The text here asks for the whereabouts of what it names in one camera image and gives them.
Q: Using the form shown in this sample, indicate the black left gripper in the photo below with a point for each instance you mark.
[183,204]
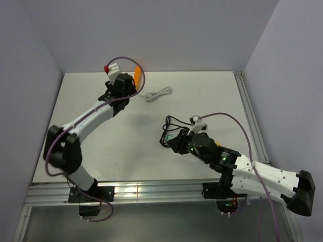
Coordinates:
[110,86]

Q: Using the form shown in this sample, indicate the orange power strip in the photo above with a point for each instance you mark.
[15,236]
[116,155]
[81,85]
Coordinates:
[137,77]

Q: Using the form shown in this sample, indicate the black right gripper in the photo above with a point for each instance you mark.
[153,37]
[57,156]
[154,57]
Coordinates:
[175,143]

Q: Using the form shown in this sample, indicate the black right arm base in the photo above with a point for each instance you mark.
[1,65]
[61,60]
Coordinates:
[226,199]

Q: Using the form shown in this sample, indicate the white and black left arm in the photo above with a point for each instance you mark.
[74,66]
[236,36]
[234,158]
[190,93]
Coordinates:
[63,144]

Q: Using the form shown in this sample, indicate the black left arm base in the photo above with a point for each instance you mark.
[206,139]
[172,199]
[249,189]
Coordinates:
[90,204]

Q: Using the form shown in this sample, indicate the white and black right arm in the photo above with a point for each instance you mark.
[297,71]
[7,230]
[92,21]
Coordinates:
[241,176]

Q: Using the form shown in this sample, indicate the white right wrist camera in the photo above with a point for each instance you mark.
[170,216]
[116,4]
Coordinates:
[197,125]

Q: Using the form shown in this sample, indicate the green plug adapter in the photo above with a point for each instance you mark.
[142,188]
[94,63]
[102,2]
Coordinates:
[168,137]

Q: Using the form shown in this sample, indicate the aluminium right rail frame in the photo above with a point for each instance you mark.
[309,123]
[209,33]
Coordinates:
[261,150]

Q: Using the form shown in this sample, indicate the aluminium front rail frame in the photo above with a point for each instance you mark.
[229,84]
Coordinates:
[143,211]

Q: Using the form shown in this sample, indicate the aluminium rail frame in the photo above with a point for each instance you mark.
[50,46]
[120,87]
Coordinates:
[143,211]
[261,150]

